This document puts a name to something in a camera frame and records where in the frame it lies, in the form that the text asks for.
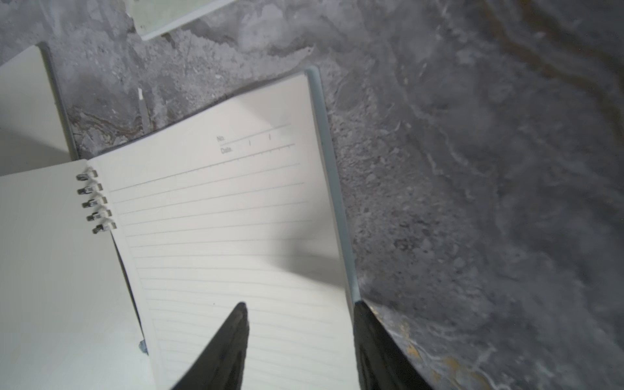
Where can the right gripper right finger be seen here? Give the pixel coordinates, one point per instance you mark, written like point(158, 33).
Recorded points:
point(381, 363)

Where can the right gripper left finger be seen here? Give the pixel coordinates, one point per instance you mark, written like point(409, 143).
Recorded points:
point(221, 364)

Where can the large cream notebook blue label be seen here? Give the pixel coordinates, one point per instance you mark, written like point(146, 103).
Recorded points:
point(34, 124)

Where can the pale green spiral notebook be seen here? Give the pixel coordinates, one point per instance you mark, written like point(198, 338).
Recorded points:
point(153, 18)

